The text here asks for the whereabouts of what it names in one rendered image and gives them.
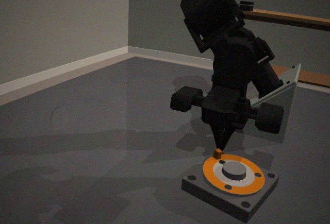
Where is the orange round plate with tab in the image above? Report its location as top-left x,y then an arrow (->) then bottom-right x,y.
202,148 -> 265,197

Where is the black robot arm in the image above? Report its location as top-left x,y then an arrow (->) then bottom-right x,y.
180,0 -> 284,129

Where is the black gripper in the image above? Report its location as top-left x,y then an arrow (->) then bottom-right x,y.
170,73 -> 284,151

